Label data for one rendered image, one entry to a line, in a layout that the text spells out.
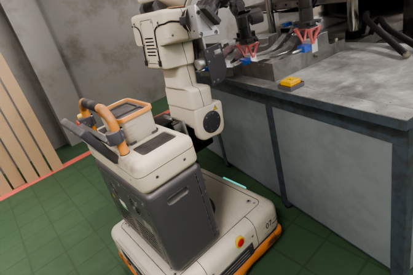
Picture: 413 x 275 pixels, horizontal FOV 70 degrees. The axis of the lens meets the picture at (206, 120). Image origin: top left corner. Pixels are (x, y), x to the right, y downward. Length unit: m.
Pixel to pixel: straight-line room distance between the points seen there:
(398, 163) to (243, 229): 0.68
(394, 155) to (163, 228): 0.83
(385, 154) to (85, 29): 3.43
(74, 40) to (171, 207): 3.03
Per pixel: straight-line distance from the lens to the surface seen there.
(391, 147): 1.15
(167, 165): 1.04
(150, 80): 4.25
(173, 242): 1.19
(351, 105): 1.10
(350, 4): 2.00
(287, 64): 1.47
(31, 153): 3.34
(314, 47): 1.40
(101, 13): 4.01
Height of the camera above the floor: 1.27
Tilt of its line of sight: 23 degrees down
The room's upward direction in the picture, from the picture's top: 15 degrees counter-clockwise
